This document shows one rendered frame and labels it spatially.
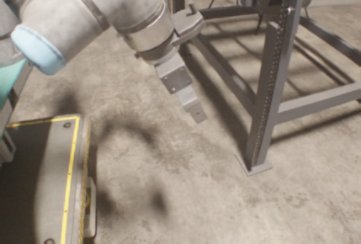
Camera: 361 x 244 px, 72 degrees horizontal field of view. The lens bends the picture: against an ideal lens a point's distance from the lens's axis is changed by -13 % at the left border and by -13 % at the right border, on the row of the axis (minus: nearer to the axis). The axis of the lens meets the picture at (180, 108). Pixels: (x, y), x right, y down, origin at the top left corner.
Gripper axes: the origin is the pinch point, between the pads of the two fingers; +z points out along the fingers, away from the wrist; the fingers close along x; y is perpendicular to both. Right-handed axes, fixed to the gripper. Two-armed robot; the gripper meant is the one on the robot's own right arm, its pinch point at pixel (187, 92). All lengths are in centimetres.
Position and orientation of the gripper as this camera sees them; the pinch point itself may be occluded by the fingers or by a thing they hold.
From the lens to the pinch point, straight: 61.1
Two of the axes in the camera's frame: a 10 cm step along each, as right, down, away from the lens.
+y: -8.7, 4.8, 0.9
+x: 3.2, 6.9, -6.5
